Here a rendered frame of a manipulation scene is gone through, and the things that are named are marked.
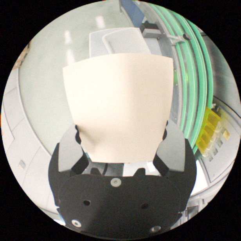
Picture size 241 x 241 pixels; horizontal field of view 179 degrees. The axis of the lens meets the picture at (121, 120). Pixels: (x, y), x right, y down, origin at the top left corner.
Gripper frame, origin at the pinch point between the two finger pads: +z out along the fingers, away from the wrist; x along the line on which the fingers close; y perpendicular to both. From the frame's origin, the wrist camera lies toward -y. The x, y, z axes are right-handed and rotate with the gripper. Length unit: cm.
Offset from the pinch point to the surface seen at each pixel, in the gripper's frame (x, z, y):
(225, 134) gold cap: 40.6, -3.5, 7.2
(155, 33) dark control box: 17.2, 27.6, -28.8
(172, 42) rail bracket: 21.4, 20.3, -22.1
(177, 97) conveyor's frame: 25.9, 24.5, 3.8
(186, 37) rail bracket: 21.0, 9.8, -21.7
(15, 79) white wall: -345, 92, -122
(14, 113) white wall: -326, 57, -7
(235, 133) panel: 55, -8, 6
